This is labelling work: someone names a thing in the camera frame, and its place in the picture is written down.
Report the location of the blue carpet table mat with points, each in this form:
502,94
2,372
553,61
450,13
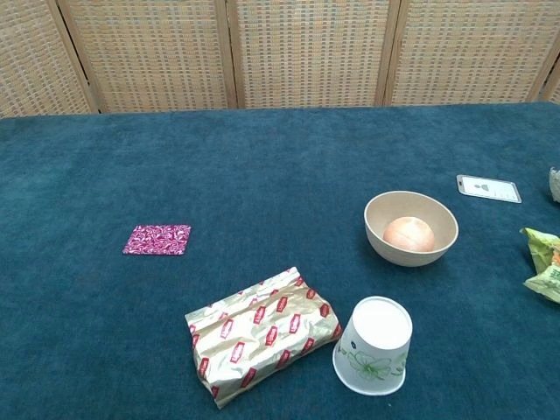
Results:
262,175

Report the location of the beige bowl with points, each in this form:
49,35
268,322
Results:
377,212

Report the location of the white floral paper cup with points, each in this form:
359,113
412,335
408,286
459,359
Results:
376,341

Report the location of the grey object at edge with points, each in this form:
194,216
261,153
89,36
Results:
555,184

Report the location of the white badge card holder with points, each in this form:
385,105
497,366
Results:
487,188

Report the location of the pale orange round ball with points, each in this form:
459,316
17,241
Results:
409,236

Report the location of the woven bamboo screen panel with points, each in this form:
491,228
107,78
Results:
554,89
30,57
153,52
310,52
468,52

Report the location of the green snack bag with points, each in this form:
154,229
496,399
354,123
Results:
544,254

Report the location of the gold red-labelled snack bag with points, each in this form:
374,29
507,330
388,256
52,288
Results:
262,337

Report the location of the pink patterned square packet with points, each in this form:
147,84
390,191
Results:
156,240

